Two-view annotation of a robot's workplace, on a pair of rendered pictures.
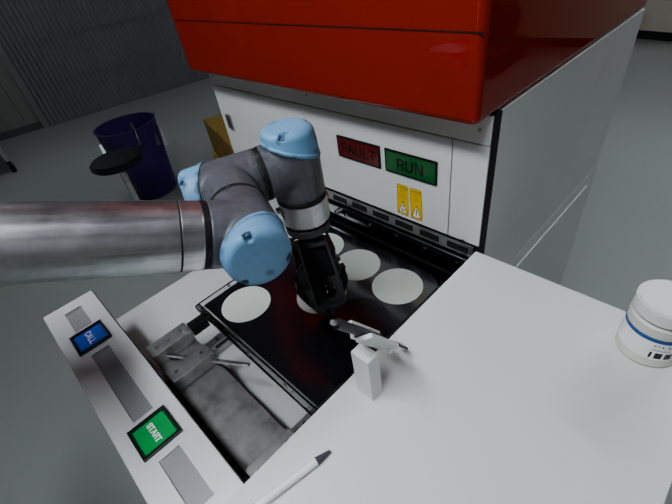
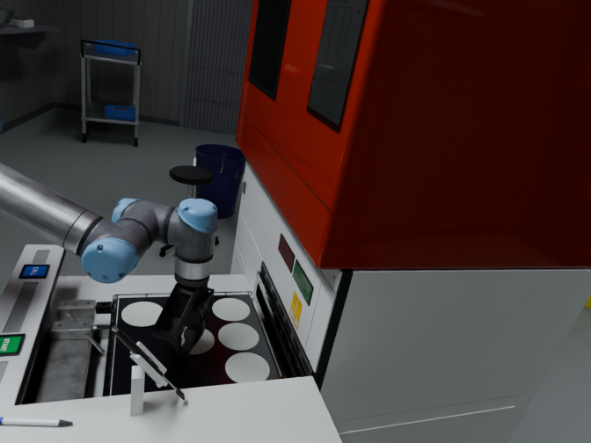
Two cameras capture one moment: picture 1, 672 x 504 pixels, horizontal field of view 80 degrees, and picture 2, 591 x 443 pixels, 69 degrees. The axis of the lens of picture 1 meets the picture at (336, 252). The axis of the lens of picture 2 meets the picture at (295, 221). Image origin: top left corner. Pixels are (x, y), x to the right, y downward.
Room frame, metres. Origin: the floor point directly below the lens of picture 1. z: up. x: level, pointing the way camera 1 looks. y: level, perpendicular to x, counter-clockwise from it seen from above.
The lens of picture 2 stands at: (-0.14, -0.36, 1.60)
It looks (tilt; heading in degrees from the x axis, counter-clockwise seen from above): 24 degrees down; 17
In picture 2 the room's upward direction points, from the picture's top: 11 degrees clockwise
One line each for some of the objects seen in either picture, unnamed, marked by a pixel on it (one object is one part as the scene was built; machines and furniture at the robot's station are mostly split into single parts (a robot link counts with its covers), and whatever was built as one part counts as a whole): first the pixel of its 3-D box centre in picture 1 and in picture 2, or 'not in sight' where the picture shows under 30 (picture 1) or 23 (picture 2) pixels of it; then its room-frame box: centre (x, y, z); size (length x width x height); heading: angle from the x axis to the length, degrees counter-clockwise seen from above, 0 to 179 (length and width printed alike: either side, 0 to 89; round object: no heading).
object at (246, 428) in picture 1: (220, 401); (68, 364); (0.39, 0.24, 0.87); 0.36 x 0.08 x 0.03; 39
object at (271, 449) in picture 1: (276, 460); not in sight; (0.27, 0.13, 0.89); 0.08 x 0.03 x 0.03; 129
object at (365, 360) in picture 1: (373, 352); (148, 379); (0.32, -0.03, 1.03); 0.06 x 0.04 x 0.13; 129
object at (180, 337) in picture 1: (171, 343); (76, 308); (0.52, 0.34, 0.89); 0.08 x 0.03 x 0.03; 129
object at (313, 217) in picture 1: (302, 209); (192, 263); (0.52, 0.04, 1.13); 0.08 x 0.08 x 0.05
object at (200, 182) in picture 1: (228, 191); (142, 224); (0.48, 0.13, 1.21); 0.11 x 0.11 x 0.08; 18
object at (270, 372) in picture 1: (249, 353); (111, 344); (0.46, 0.18, 0.90); 0.38 x 0.01 x 0.01; 39
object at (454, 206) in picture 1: (324, 168); (272, 254); (0.87, -0.01, 1.02); 0.81 x 0.03 x 0.40; 39
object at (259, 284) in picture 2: (382, 239); (276, 330); (0.72, -0.11, 0.89); 0.44 x 0.02 x 0.10; 39
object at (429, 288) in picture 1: (321, 294); (193, 339); (0.57, 0.04, 0.90); 0.34 x 0.34 x 0.01; 39
